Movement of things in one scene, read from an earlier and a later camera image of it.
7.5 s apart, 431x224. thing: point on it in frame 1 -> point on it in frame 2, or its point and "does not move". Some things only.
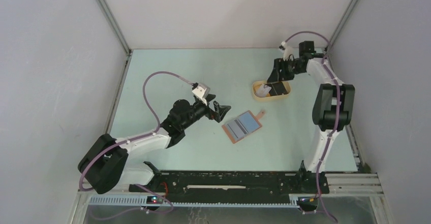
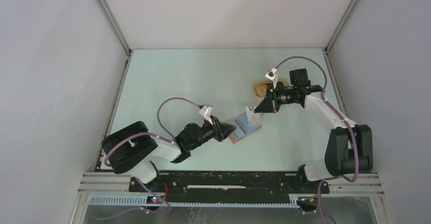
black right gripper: [275, 76] -> [269, 105]
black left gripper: [220, 110] -> [221, 130]
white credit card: [263, 90] -> [254, 119]
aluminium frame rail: [128, 51] does not move
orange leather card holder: [242, 125] does not move
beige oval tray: [256, 84] does not move
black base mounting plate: [227, 184] does not move
